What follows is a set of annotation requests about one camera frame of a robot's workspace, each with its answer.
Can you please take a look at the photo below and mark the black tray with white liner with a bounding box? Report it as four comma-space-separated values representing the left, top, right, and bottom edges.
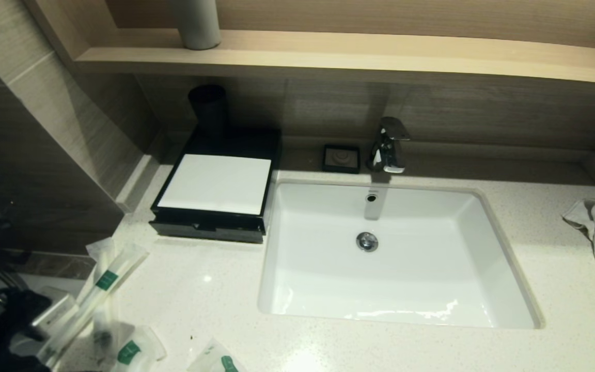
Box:
149, 220, 266, 244

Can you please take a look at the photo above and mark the light wooden wall shelf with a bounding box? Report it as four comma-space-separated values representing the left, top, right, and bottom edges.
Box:
73, 28, 595, 87

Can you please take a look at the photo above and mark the clear green-print packet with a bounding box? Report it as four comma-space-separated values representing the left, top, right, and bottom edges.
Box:
188, 338, 249, 372

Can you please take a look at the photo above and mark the black square soap dish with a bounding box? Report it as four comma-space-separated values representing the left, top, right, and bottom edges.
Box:
322, 144, 362, 174

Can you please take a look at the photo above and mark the long clear toothbrush packet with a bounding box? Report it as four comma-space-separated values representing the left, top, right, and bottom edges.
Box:
39, 243, 151, 365

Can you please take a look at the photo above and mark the white ceramic sink basin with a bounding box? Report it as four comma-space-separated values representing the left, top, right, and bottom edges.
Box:
257, 178, 545, 330

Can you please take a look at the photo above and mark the black amenity box housing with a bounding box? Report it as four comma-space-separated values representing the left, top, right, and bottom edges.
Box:
149, 127, 283, 243

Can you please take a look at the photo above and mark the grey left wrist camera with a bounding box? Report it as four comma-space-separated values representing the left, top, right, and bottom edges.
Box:
28, 288, 80, 342

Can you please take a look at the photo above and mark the chrome drain stopper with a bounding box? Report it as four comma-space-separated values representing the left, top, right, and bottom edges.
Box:
356, 231, 379, 253

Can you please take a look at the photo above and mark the black cup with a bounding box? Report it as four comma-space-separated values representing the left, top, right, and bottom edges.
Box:
188, 84, 228, 136

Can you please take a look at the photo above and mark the clear packet with black comb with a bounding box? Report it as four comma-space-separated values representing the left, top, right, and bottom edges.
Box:
86, 237, 122, 361

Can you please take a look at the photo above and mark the grey cylindrical cup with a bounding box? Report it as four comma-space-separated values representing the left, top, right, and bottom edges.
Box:
169, 0, 222, 51

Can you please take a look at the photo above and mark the chrome faucet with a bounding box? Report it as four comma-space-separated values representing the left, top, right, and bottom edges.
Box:
367, 116, 412, 174

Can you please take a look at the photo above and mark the small clear green-label packet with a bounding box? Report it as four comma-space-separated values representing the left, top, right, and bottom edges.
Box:
112, 324, 168, 372

